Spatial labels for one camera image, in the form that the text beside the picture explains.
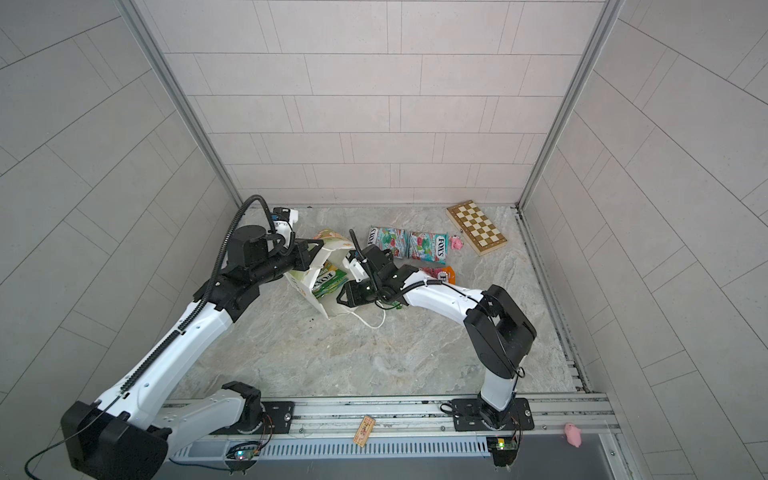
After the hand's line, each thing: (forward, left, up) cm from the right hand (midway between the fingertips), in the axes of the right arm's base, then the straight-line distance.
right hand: (341, 301), depth 80 cm
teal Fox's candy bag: (+23, -28, -8) cm, 37 cm away
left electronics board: (-32, +20, -7) cm, 38 cm away
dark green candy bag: (+10, +5, -3) cm, 11 cm away
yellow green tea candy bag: (+3, -15, -9) cm, 18 cm away
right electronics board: (-34, -37, -12) cm, 52 cm away
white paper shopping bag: (+7, 0, +14) cm, 15 cm away
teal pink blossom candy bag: (+27, -16, -8) cm, 33 cm away
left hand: (+7, 0, +18) cm, 19 cm away
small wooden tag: (-28, -6, -10) cm, 31 cm away
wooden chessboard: (+31, -45, -8) cm, 56 cm away
